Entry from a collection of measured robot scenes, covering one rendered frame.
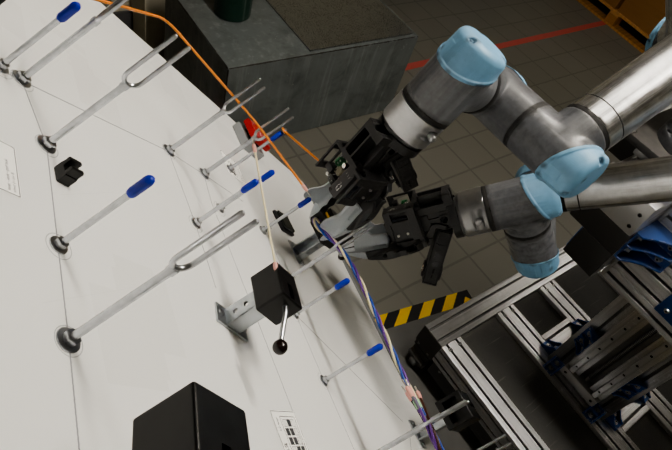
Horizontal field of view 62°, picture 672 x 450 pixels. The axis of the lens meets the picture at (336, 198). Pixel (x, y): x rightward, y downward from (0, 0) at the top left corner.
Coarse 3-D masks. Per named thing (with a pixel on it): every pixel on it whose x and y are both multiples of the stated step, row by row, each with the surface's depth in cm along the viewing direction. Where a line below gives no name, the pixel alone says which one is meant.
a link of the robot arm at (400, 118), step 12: (396, 96) 72; (396, 108) 70; (408, 108) 69; (384, 120) 73; (396, 120) 70; (408, 120) 69; (420, 120) 69; (396, 132) 70; (408, 132) 70; (420, 132) 70; (432, 132) 71; (408, 144) 71; (420, 144) 71
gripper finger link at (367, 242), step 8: (360, 232) 94; (368, 232) 94; (360, 240) 94; (368, 240) 94; (376, 240) 94; (384, 240) 93; (352, 248) 97; (360, 248) 95; (368, 248) 95; (376, 248) 94; (360, 256) 95
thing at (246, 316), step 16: (272, 272) 54; (256, 288) 54; (272, 288) 52; (288, 288) 53; (240, 304) 54; (256, 304) 52; (272, 304) 52; (288, 304) 52; (224, 320) 54; (240, 320) 54; (256, 320) 54; (272, 320) 53; (240, 336) 55
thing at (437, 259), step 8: (440, 232) 91; (448, 232) 91; (432, 240) 96; (440, 240) 92; (448, 240) 91; (432, 248) 93; (440, 248) 92; (432, 256) 93; (440, 256) 93; (424, 264) 96; (432, 264) 94; (440, 264) 94; (424, 272) 96; (432, 272) 95; (440, 272) 96; (424, 280) 95; (432, 280) 95
